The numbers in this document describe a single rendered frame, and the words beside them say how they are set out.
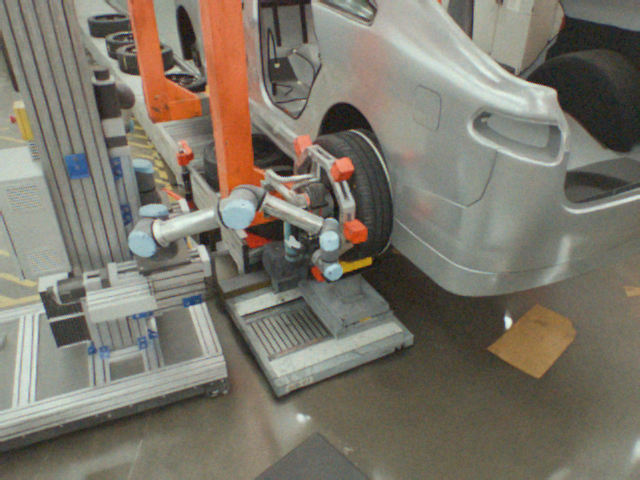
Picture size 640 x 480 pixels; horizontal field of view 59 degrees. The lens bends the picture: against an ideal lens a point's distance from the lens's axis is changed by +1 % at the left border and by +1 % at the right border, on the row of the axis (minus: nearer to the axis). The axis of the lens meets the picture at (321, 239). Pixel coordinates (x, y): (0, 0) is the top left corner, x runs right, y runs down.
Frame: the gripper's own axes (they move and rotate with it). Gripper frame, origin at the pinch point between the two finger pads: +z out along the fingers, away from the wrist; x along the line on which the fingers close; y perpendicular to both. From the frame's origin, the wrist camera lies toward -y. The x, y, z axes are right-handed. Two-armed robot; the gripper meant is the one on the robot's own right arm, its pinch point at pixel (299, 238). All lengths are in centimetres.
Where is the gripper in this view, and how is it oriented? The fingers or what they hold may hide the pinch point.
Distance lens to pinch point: 256.0
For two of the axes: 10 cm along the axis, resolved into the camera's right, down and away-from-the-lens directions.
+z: -4.6, -4.7, 7.5
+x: -8.9, 2.5, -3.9
